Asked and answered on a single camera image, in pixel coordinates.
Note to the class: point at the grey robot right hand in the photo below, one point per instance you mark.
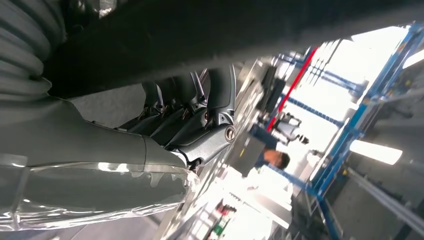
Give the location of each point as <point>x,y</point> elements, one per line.
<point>82,149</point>

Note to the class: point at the person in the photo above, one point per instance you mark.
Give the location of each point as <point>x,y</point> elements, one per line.
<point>278,159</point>

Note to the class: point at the blue metal frame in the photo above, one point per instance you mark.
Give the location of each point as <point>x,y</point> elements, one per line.
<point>351,132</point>

